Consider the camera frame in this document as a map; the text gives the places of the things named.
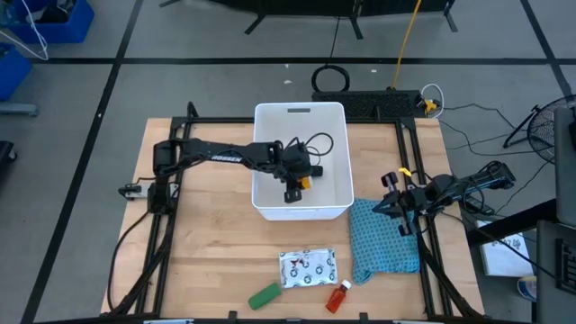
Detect grey flat bar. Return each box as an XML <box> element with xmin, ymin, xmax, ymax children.
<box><xmin>0</xmin><ymin>102</ymin><xmax>40</xmax><ymax>117</ymax></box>

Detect black floor cables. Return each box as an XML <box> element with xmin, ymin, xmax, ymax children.
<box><xmin>438</xmin><ymin>103</ymin><xmax>554</xmax><ymax>215</ymax></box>

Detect grey monitor panel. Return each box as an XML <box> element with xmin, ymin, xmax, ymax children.
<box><xmin>553</xmin><ymin>106</ymin><xmax>576</xmax><ymax>226</ymax></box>

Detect large blue storage bin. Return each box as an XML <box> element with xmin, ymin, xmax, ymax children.
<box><xmin>6</xmin><ymin>0</ymin><xmax>95</xmax><ymax>45</ymax></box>

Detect red bottle with white cap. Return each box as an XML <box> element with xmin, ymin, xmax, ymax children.
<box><xmin>325</xmin><ymin>279</ymin><xmax>353</xmax><ymax>315</ymax></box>

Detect white plastic bin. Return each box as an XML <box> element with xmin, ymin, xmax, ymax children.
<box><xmin>250</xmin><ymin>102</ymin><xmax>356</xmax><ymax>221</ymax></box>

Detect thin white hanging cable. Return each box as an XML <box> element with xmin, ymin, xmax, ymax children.
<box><xmin>0</xmin><ymin>0</ymin><xmax>50</xmax><ymax>62</ymax></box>

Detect blue white round object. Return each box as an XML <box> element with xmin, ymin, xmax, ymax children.
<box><xmin>516</xmin><ymin>274</ymin><xmax>539</xmax><ymax>303</ymax></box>

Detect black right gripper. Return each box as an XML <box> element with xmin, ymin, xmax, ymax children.
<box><xmin>372</xmin><ymin>170</ymin><xmax>434</xmax><ymax>239</ymax></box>

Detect white printed paper sheet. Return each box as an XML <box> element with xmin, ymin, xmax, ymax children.
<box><xmin>476</xmin><ymin>220</ymin><xmax>535</xmax><ymax>278</ymax></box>

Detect black slanted beam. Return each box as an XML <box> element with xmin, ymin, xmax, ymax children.
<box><xmin>465</xmin><ymin>197</ymin><xmax>559</xmax><ymax>247</ymax></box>

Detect black floor fan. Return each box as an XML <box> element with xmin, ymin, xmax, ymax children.
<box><xmin>502</xmin><ymin>94</ymin><xmax>576</xmax><ymax>166</ymax></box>

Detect yellow extension cable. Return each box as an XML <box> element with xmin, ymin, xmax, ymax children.
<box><xmin>391</xmin><ymin>0</ymin><xmax>423</xmax><ymax>90</ymax></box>

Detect green rectangular block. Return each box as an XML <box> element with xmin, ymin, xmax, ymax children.
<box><xmin>247</xmin><ymin>282</ymin><xmax>284</xmax><ymax>311</ymax></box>

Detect black arm base cable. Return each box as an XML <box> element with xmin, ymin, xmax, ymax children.
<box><xmin>106</xmin><ymin>210</ymin><xmax>150</xmax><ymax>311</ymax></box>

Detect black looped gripper cable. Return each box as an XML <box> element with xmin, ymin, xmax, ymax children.
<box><xmin>287</xmin><ymin>131</ymin><xmax>335</xmax><ymax>158</ymax></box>

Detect black perforated box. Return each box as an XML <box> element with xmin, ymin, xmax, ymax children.
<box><xmin>310</xmin><ymin>89</ymin><xmax>427</xmax><ymax>121</ymax></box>

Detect small blue storage bin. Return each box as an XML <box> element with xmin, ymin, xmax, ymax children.
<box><xmin>0</xmin><ymin>42</ymin><xmax>32</xmax><ymax>103</ymax></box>

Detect white star-print pouch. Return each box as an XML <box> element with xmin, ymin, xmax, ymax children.
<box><xmin>278</xmin><ymin>247</ymin><xmax>339</xmax><ymax>290</ymax></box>

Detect black stand legs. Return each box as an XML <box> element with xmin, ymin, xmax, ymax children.
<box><xmin>159</xmin><ymin>0</ymin><xmax>459</xmax><ymax>41</ymax></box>

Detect black coiled cable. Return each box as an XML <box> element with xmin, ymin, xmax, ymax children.
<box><xmin>310</xmin><ymin>16</ymin><xmax>351</xmax><ymax>94</ymax></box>

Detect white looped cable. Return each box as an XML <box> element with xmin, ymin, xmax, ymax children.
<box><xmin>420</xmin><ymin>83</ymin><xmax>446</xmax><ymax>119</ymax></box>

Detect teal patterned cloth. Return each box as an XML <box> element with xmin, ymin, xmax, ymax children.
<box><xmin>349</xmin><ymin>198</ymin><xmax>421</xmax><ymax>286</ymax></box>

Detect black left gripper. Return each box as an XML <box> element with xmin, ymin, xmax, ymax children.
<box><xmin>276</xmin><ymin>142</ymin><xmax>325</xmax><ymax>204</ymax></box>

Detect black metal table frame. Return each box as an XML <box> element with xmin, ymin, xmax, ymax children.
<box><xmin>107</xmin><ymin>102</ymin><xmax>485</xmax><ymax>321</ymax></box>

